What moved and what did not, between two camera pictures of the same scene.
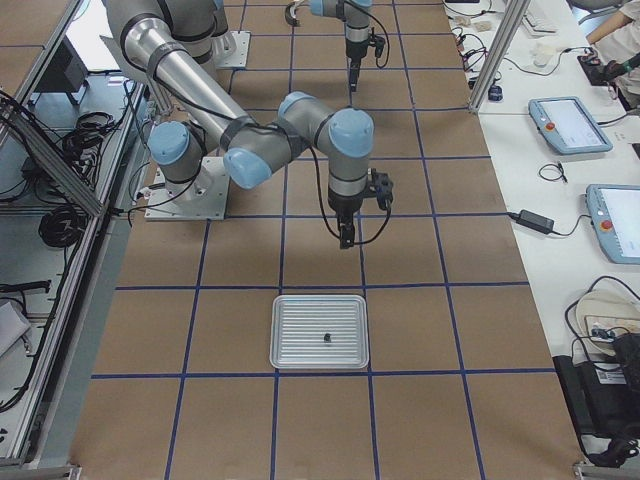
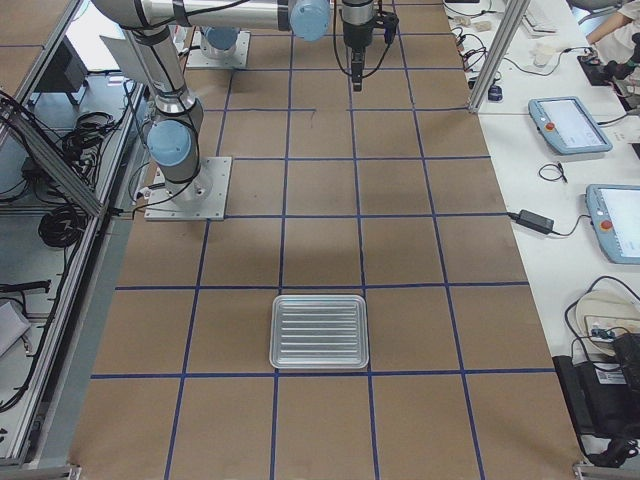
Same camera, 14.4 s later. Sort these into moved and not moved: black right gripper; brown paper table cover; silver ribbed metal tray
Moved: black right gripper
Not moved: silver ribbed metal tray; brown paper table cover
